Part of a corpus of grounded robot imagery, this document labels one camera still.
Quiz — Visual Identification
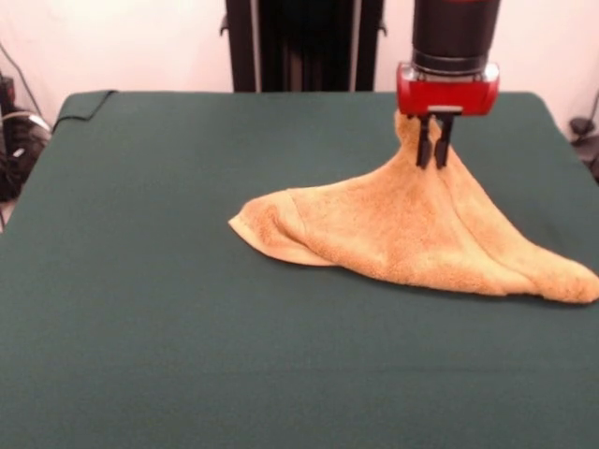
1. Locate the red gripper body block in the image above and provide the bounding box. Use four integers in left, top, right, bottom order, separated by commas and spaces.
396, 61, 501, 118

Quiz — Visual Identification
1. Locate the tan terry towel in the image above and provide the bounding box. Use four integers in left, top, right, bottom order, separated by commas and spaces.
227, 111, 599, 305

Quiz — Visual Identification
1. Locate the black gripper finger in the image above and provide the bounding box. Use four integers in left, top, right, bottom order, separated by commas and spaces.
434, 114, 455, 168
415, 114, 434, 168

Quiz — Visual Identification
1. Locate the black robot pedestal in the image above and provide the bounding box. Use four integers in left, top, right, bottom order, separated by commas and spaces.
218, 0, 416, 94

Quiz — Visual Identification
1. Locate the dark green table cloth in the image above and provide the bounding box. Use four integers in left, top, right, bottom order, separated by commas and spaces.
0, 90, 599, 449

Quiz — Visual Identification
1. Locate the bundle of dark cables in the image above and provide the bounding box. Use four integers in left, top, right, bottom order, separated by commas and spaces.
0, 105, 53, 203

